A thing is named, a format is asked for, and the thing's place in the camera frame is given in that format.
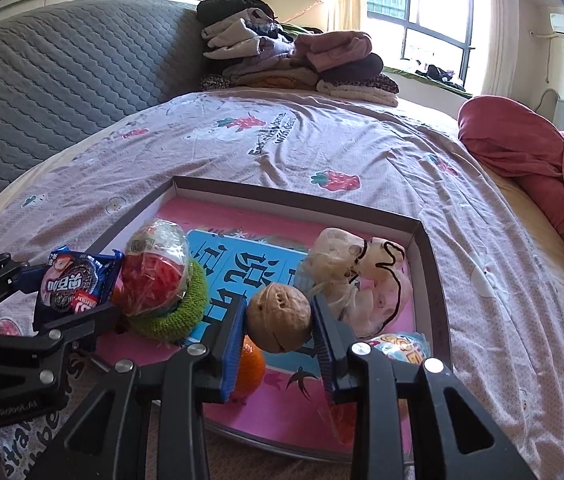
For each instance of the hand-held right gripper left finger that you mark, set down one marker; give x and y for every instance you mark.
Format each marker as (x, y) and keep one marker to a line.
(234, 355)

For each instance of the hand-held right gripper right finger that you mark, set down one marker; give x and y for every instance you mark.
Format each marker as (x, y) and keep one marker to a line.
(323, 355)

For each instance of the orange mandarin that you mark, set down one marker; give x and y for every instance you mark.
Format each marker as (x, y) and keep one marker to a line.
(249, 370)

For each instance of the blue cookie packet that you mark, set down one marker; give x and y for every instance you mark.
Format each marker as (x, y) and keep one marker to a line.
(69, 280)

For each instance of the brown walnut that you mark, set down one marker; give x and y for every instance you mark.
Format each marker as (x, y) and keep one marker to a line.
(277, 317)

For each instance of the red egg toy clear wrap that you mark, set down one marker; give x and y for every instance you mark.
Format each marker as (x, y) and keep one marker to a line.
(154, 270)

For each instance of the blue and red egg toy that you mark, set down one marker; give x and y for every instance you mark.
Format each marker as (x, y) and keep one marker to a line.
(402, 350)

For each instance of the pink book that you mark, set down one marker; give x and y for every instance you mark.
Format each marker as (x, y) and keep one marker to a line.
(242, 222)

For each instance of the grey quilted headboard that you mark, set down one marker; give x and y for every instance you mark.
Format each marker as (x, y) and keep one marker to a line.
(62, 75)

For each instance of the cream bed sheet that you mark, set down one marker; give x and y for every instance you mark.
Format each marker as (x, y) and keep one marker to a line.
(527, 200)

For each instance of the dark floral garment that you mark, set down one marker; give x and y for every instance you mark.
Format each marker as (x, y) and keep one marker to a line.
(214, 82)

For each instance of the cream knit garment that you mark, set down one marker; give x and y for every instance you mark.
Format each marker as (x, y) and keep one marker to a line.
(362, 94)

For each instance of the leopard print garment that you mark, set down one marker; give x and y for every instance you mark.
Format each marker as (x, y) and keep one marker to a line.
(382, 84)

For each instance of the tan folded garment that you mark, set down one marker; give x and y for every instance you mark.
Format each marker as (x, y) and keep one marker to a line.
(277, 80)

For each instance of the pink quilt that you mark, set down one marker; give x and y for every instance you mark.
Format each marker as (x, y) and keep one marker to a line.
(522, 145)

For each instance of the dark brown garment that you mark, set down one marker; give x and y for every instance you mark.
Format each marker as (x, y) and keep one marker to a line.
(357, 67)

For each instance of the pile of folded clothes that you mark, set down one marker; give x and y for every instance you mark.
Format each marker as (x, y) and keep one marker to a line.
(402, 76)

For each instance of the lavender garment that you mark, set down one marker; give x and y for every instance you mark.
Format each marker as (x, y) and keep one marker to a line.
(272, 57)

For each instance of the dark crumpled clothes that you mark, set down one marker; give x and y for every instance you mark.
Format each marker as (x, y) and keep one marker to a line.
(437, 74)

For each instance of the beige folded garment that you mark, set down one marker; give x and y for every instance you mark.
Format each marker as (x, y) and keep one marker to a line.
(227, 37)

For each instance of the pink fleece garment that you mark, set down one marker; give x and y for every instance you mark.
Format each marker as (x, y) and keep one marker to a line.
(337, 47)

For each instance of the black folded garment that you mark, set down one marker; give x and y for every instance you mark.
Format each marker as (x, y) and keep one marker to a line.
(227, 9)

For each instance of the white curved chair back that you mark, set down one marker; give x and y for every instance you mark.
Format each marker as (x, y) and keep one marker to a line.
(557, 107)

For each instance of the window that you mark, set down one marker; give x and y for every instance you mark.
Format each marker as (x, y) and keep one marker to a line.
(432, 5)

